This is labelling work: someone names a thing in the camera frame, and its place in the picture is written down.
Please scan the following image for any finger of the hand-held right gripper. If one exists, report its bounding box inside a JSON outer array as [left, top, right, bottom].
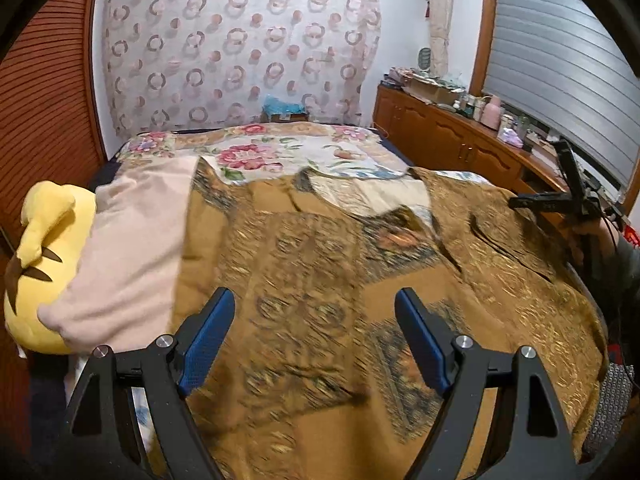
[[552, 139, 589, 211], [509, 193, 572, 212]]

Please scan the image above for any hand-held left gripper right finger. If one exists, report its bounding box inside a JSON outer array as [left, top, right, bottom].
[[395, 287, 581, 480]]

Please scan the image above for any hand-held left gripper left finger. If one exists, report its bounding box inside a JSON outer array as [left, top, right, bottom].
[[65, 287, 236, 480]]

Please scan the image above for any golden patterned garment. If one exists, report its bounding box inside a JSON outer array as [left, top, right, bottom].
[[172, 162, 608, 480]]

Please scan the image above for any person's right hand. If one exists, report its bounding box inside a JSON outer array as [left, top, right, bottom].
[[572, 219, 621, 267]]

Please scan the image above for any blue floral white quilt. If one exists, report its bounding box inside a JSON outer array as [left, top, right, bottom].
[[432, 170, 483, 183]]

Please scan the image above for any pink bottle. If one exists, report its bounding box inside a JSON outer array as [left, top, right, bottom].
[[480, 96, 503, 128]]

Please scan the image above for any grey window blind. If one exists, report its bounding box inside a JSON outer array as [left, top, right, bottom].
[[482, 0, 640, 191]]

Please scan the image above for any long wooden cabinet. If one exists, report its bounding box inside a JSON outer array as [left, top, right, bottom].
[[372, 82, 576, 196]]

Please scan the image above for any beige pink pillow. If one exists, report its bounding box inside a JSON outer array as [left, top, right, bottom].
[[37, 155, 201, 356]]

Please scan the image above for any open cardboard box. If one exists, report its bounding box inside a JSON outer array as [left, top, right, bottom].
[[405, 77, 461, 106]]

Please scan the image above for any yellow plush toy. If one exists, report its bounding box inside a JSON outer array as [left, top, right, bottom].
[[2, 180, 98, 356]]

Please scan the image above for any beige lace curtain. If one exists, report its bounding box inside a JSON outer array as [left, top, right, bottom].
[[425, 0, 458, 78]]

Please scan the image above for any red floral bed blanket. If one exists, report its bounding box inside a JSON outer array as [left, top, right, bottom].
[[112, 122, 413, 183]]

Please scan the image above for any teal cloth on box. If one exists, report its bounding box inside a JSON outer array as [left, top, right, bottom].
[[262, 95, 307, 117]]

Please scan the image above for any circle patterned curtain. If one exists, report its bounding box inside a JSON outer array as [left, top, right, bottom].
[[100, 0, 383, 136]]

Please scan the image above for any wooden louvered door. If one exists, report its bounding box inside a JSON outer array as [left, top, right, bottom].
[[0, 0, 108, 241]]

